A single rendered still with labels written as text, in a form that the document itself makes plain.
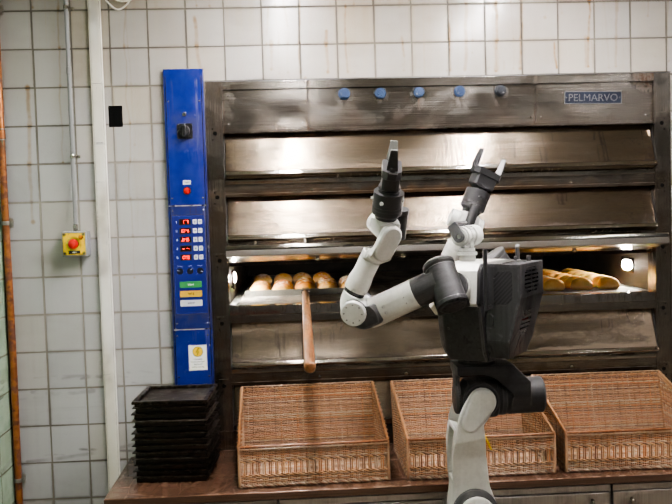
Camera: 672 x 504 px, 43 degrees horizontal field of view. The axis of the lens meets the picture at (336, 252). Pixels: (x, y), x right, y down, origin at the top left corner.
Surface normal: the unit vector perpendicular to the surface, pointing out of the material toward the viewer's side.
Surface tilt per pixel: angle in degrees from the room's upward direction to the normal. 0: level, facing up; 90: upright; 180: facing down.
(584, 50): 90
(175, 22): 90
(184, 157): 90
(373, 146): 70
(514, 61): 90
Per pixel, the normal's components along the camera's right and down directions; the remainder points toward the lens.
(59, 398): 0.06, 0.05
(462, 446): 0.13, 0.46
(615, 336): 0.04, -0.29
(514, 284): -0.54, 0.06
